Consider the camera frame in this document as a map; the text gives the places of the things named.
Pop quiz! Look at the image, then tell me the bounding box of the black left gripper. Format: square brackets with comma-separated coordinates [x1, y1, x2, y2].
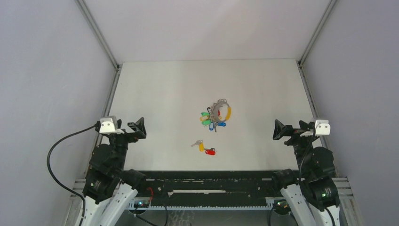
[109, 116, 146, 170]

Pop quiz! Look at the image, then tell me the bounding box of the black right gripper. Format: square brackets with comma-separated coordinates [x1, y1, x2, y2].
[273, 119, 319, 175]

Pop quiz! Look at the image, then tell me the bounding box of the large keyring with yellow handle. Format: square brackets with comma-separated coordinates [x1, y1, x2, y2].
[209, 99, 232, 123]

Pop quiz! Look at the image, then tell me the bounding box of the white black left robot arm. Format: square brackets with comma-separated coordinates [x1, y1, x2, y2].
[75, 116, 147, 226]

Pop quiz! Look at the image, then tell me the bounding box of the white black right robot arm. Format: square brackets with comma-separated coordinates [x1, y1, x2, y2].
[271, 119, 340, 226]

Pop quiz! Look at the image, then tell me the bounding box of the yellow tag loose key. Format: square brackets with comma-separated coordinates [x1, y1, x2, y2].
[191, 140, 205, 152]

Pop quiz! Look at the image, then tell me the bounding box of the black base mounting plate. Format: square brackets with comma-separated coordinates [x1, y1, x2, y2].
[137, 170, 283, 207]

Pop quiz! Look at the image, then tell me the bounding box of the yellow key tag upper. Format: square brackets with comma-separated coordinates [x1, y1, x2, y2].
[200, 115, 210, 121]

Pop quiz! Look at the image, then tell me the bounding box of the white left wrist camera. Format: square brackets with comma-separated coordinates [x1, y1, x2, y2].
[99, 115, 124, 135]

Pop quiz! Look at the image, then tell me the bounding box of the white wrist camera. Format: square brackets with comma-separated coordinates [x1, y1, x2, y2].
[99, 115, 124, 135]
[300, 118, 331, 137]

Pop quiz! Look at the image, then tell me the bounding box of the black right camera cable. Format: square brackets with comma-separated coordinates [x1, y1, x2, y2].
[297, 126, 317, 185]

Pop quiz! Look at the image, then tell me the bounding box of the black camera cable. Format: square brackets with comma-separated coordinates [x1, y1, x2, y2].
[47, 124, 100, 226]
[297, 126, 317, 185]

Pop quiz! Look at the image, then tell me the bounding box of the black left camera cable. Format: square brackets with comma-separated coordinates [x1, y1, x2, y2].
[47, 124, 100, 226]

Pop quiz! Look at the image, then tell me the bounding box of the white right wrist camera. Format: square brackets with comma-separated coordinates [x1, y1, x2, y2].
[300, 118, 331, 137]

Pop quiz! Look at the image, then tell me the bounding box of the white cable duct strip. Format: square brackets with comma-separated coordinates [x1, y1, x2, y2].
[126, 199, 289, 210]

